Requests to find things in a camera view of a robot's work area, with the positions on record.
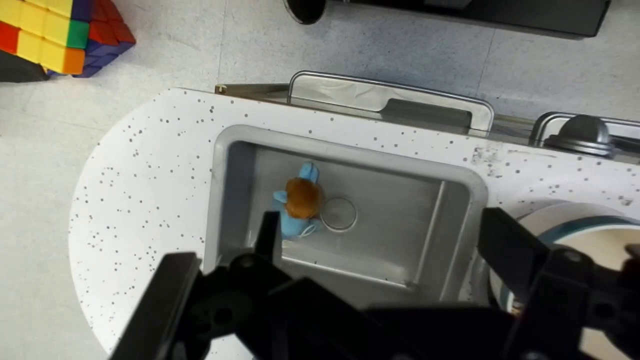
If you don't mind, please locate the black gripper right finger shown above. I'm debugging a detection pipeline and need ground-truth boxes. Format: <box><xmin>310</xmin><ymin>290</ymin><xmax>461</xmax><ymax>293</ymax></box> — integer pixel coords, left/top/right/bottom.
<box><xmin>478</xmin><ymin>205</ymin><xmax>640</xmax><ymax>360</ymax></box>

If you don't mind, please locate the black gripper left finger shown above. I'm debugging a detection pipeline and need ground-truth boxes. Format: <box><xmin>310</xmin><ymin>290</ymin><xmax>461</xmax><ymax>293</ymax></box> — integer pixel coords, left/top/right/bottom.
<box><xmin>108</xmin><ymin>208</ymin><xmax>365</xmax><ymax>360</ymax></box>

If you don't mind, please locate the grey toy sink basin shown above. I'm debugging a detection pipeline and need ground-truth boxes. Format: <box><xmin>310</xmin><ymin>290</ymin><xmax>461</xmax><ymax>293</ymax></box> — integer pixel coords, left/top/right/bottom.
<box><xmin>201</xmin><ymin>121</ymin><xmax>490</xmax><ymax>309</ymax></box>

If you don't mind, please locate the black flat equipment base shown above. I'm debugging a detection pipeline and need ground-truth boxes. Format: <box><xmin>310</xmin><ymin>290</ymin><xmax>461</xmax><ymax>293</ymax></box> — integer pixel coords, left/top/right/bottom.
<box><xmin>285</xmin><ymin>0</ymin><xmax>614</xmax><ymax>40</ymax></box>

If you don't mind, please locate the rainbow coloured block cube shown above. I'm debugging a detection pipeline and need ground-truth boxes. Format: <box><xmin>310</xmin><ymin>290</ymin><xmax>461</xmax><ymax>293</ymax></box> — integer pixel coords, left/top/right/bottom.
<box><xmin>0</xmin><ymin>0</ymin><xmax>137</xmax><ymax>82</ymax></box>

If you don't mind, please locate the grey handle with round cap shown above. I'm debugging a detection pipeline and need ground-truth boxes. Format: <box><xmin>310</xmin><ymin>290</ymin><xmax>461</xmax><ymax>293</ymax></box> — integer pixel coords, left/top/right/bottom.
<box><xmin>528</xmin><ymin>107</ymin><xmax>640</xmax><ymax>163</ymax></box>

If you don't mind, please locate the long grey cabinet handle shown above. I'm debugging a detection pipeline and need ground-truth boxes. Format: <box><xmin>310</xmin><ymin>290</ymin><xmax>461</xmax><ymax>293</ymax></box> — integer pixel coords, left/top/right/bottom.
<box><xmin>285</xmin><ymin>68</ymin><xmax>498</xmax><ymax>139</ymax></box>

